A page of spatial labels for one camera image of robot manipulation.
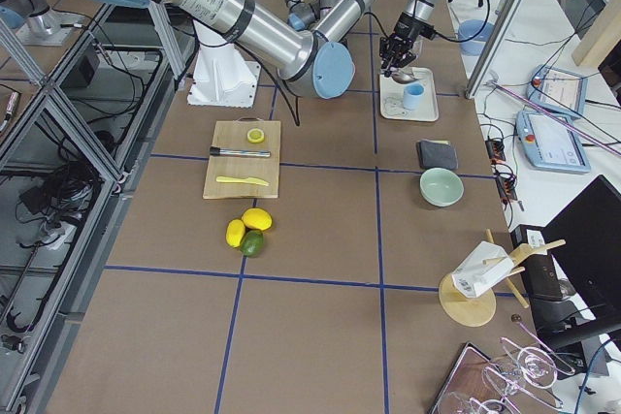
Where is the blue bowl on side table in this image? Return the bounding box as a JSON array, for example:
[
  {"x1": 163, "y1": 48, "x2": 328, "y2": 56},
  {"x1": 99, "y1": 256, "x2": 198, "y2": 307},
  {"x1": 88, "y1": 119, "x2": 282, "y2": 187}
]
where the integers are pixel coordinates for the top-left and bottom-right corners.
[{"x1": 457, "y1": 19, "x2": 494, "y2": 56}]

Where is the white paper bag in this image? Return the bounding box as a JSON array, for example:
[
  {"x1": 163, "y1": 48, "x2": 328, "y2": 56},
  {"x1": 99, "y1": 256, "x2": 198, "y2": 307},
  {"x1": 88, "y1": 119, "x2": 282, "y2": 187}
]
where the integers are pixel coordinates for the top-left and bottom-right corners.
[{"x1": 451, "y1": 241, "x2": 513, "y2": 299}]

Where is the wooden stand round base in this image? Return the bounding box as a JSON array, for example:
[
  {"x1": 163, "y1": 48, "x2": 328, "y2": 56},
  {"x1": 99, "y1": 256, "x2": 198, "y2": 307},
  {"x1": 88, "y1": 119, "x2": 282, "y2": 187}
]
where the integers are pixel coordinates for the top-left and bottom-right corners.
[{"x1": 439, "y1": 229, "x2": 566, "y2": 327}]

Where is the teach pendant near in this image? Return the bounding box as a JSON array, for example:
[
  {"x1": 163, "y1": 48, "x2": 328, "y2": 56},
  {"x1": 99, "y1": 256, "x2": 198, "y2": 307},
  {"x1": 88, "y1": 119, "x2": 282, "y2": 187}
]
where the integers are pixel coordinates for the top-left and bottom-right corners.
[{"x1": 515, "y1": 111, "x2": 591, "y2": 174}]

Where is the aluminium frame post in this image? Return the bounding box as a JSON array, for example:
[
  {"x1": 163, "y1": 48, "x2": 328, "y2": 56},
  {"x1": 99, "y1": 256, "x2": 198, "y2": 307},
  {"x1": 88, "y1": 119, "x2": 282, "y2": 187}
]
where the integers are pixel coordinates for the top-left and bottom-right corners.
[{"x1": 465, "y1": 0, "x2": 525, "y2": 99}]

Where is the lemon half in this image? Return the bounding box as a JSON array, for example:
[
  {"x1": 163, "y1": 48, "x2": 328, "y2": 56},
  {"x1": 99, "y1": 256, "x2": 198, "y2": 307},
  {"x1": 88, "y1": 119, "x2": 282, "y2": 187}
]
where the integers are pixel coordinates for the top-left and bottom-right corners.
[{"x1": 246, "y1": 128, "x2": 265, "y2": 143}]

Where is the clear glasses rack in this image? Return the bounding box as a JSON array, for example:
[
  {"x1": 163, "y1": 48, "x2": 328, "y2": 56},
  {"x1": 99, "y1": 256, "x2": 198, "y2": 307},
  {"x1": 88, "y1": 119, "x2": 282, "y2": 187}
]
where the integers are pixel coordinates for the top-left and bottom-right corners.
[{"x1": 429, "y1": 314, "x2": 576, "y2": 413}]

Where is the black monitor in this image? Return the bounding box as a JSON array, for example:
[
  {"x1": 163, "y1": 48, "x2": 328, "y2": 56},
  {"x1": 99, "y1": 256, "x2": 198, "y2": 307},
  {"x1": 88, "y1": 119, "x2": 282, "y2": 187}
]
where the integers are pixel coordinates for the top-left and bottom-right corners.
[{"x1": 511, "y1": 175, "x2": 620, "y2": 349}]

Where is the green bowl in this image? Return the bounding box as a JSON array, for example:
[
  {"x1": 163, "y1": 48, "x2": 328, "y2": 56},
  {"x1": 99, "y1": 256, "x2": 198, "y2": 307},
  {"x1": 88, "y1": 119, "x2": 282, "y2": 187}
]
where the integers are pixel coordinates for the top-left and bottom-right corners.
[{"x1": 419, "y1": 168, "x2": 465, "y2": 207}]

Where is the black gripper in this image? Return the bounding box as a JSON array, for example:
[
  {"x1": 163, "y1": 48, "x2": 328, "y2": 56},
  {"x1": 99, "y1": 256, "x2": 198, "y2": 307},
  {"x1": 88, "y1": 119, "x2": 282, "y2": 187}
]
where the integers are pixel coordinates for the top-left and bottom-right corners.
[{"x1": 390, "y1": 14, "x2": 428, "y2": 48}]

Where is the teach pendant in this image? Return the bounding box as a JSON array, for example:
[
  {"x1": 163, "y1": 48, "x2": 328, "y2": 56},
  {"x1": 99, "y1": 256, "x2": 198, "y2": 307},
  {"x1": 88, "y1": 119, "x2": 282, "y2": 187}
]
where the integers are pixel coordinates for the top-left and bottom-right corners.
[
  {"x1": 526, "y1": 65, "x2": 588, "y2": 119},
  {"x1": 515, "y1": 111, "x2": 591, "y2": 174}
]

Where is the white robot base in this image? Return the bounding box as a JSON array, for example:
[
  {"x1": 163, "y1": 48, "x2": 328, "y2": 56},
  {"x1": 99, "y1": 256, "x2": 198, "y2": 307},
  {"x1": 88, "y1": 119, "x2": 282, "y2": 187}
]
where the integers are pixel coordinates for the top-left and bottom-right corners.
[{"x1": 187, "y1": 20, "x2": 261, "y2": 109}]

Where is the teach pendant far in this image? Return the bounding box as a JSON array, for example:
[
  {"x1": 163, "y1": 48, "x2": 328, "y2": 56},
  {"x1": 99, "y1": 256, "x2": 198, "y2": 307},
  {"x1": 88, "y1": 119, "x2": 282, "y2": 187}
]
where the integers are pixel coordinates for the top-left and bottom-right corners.
[{"x1": 526, "y1": 65, "x2": 588, "y2": 119}]

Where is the steel ice scoop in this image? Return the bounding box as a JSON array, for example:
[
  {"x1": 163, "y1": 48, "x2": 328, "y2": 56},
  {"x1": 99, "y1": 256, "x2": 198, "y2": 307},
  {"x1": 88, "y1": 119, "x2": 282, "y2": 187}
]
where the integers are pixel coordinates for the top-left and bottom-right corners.
[{"x1": 383, "y1": 69, "x2": 420, "y2": 84}]

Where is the grey yellow folded cloth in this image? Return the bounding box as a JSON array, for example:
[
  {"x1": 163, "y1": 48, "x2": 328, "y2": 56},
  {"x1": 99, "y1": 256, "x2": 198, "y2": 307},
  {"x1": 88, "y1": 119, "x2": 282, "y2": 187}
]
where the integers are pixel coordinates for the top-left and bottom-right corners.
[{"x1": 416, "y1": 140, "x2": 458, "y2": 171}]

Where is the bamboo cutting board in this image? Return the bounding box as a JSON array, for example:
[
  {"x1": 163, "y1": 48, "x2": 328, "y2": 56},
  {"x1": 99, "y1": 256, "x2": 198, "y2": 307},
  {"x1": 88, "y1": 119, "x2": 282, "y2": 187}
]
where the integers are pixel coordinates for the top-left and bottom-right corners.
[{"x1": 203, "y1": 120, "x2": 281, "y2": 200}]

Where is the green avocado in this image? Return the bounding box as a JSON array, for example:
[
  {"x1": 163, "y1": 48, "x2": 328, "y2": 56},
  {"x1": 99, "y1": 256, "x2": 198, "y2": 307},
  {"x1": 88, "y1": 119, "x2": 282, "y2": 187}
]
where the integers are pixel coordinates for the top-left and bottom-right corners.
[{"x1": 239, "y1": 230, "x2": 264, "y2": 257}]

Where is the round yellow lemon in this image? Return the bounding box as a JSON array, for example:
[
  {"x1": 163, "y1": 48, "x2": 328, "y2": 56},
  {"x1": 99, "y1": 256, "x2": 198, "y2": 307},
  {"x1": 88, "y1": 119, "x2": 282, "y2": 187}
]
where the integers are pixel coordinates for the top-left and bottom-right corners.
[{"x1": 242, "y1": 207, "x2": 273, "y2": 231}]

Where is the yellow plastic knife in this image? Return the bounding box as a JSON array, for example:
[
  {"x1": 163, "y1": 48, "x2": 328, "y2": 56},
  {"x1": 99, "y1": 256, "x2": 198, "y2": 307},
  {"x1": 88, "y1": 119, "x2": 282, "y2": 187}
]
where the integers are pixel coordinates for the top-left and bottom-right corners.
[{"x1": 215, "y1": 175, "x2": 270, "y2": 187}]

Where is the blue plastic cup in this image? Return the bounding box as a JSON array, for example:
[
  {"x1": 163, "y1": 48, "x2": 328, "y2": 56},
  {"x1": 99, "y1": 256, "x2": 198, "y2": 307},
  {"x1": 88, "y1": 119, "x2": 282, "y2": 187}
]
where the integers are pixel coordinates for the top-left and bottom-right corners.
[{"x1": 402, "y1": 82, "x2": 425, "y2": 111}]

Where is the cream bear tray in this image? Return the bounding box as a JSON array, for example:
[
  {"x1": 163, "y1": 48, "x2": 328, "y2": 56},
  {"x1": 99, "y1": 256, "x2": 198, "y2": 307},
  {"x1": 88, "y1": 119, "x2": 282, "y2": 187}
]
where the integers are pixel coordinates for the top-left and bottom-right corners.
[{"x1": 378, "y1": 67, "x2": 439, "y2": 122}]

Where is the steel muddler black tip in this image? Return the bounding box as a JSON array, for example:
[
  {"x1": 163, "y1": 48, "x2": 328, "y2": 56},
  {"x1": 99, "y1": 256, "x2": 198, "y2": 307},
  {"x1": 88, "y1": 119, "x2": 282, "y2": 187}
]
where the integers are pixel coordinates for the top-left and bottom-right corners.
[{"x1": 209, "y1": 146, "x2": 271, "y2": 158}]

